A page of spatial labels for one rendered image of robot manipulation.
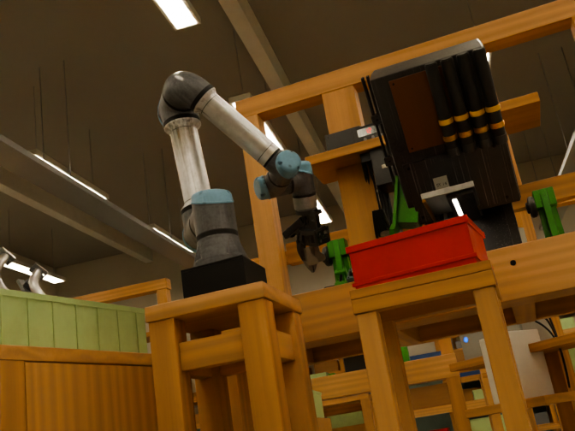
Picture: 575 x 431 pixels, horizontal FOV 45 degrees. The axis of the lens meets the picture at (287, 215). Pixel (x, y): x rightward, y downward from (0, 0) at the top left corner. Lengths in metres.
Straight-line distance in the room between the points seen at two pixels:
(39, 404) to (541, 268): 1.34
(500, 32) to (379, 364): 1.68
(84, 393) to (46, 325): 0.23
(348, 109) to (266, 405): 1.60
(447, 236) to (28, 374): 1.05
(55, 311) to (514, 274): 1.27
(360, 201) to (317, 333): 0.84
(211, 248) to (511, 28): 1.63
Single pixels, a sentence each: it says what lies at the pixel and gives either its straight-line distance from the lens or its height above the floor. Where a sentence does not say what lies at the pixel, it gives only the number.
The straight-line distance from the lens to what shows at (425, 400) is 9.26.
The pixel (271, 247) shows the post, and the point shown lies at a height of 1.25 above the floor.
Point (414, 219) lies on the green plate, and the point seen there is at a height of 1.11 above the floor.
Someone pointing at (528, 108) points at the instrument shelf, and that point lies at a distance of 2.75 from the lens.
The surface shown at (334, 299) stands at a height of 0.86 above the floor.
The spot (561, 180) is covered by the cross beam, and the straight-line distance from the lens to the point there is 2.83.
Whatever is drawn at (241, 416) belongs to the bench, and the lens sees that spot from 2.19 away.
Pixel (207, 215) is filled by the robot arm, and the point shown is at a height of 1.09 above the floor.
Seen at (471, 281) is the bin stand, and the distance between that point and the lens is 1.68.
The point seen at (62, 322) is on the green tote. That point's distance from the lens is 2.07.
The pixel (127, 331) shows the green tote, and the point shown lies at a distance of 2.26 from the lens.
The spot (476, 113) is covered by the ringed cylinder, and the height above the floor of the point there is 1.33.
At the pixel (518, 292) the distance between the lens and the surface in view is 2.03.
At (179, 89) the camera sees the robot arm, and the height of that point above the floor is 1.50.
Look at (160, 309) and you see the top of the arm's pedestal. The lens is 1.79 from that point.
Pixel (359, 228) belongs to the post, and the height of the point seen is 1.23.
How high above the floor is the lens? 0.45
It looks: 18 degrees up
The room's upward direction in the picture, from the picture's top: 9 degrees counter-clockwise
